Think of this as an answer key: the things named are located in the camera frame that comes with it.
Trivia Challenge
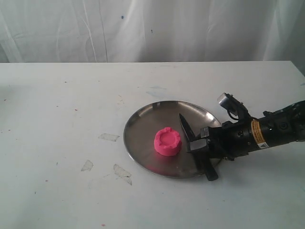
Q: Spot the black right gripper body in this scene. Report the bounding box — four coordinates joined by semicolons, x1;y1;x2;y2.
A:
208;121;253;160

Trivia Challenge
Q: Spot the black knife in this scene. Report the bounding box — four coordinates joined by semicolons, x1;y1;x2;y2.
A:
179;114;219;181

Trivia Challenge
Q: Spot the pink dough piece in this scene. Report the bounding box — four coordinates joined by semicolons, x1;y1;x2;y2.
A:
153;127;182;156

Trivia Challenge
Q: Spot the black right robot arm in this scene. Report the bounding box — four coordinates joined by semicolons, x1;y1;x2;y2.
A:
180;94;305;161

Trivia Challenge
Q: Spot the round steel plate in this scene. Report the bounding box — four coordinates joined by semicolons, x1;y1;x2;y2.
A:
123;101;221;178

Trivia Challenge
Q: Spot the clear tape piece lower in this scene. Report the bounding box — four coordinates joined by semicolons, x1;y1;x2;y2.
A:
113;164;132;185

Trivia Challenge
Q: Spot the clear tape piece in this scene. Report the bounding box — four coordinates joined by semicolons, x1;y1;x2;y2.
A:
113;164;132;185
98;133;120;142
81;160;94;172

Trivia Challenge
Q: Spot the clear tape piece upper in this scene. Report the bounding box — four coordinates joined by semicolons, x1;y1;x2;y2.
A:
98;133;120;142

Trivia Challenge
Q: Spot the clear tape piece left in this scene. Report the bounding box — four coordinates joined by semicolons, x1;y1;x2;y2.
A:
81;160;94;172

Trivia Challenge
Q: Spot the white backdrop curtain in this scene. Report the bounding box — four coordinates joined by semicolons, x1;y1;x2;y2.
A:
0;0;305;62

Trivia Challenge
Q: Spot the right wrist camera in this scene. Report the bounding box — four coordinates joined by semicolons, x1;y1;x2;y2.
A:
217;93;251;121

